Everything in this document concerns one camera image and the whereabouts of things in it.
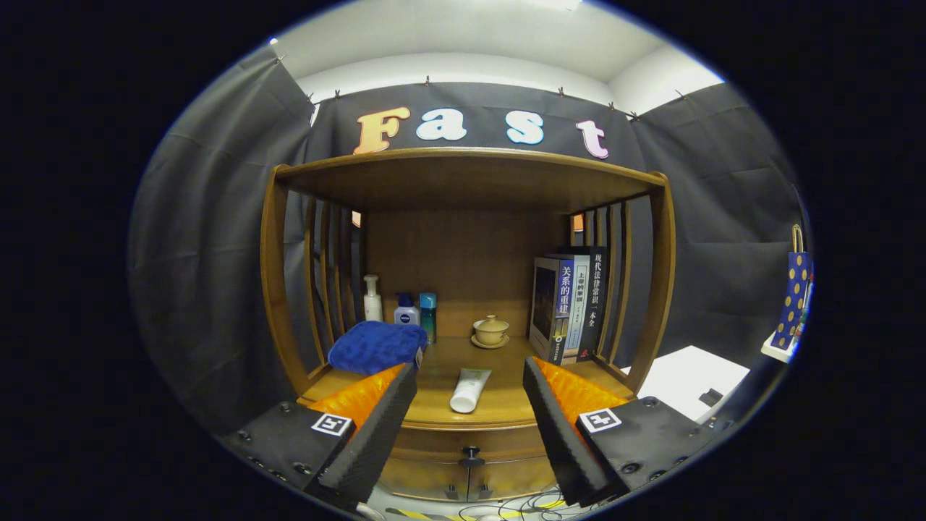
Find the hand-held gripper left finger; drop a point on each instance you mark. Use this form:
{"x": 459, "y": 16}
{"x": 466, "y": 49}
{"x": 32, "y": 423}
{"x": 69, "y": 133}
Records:
{"x": 376, "y": 441}

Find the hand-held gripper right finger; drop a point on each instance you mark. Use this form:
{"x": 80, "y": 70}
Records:
{"x": 561, "y": 441}

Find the wooden drawer with black knob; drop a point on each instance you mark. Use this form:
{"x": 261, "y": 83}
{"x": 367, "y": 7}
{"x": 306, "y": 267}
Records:
{"x": 448, "y": 438}

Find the white facial cleanser tube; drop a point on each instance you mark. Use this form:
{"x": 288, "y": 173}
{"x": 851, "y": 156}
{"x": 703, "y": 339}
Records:
{"x": 469, "y": 391}

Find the wooden cabinet door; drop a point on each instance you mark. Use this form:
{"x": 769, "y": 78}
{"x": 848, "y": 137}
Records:
{"x": 517, "y": 474}
{"x": 419, "y": 477}

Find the wooden countertop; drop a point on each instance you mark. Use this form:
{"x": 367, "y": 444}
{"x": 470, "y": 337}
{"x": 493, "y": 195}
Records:
{"x": 499, "y": 391}

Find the white drawer cabinet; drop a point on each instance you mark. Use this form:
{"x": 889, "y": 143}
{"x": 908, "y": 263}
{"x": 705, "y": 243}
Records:
{"x": 687, "y": 376}

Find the wooden cabinet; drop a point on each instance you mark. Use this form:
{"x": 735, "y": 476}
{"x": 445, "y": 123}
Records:
{"x": 470, "y": 181}

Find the folded blue towel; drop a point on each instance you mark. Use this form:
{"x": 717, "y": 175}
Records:
{"x": 376, "y": 347}

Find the beige saucer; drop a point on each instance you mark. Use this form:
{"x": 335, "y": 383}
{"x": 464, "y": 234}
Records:
{"x": 490, "y": 346}

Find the light blue book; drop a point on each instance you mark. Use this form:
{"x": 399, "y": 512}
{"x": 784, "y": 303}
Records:
{"x": 579, "y": 318}

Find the white bottle with blue cap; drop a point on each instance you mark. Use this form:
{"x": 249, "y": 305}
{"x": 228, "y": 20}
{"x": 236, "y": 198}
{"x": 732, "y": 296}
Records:
{"x": 406, "y": 315}

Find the beige lidded teacup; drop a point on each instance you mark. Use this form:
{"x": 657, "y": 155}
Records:
{"x": 491, "y": 331}

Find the teal bottle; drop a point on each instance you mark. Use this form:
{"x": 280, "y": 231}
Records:
{"x": 428, "y": 318}

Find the white pump bottle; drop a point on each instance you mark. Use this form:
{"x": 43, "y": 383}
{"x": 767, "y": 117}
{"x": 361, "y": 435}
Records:
{"x": 373, "y": 307}

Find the black book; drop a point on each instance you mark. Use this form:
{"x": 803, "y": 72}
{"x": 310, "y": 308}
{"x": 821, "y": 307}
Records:
{"x": 595, "y": 297}

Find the white shelf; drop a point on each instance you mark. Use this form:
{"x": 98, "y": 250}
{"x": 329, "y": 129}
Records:
{"x": 778, "y": 351}

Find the black backdrop cloth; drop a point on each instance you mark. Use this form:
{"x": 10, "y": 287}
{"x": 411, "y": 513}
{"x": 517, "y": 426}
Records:
{"x": 195, "y": 239}

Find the blue gold-dotted gift bag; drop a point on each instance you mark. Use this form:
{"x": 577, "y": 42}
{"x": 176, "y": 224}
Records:
{"x": 794, "y": 289}

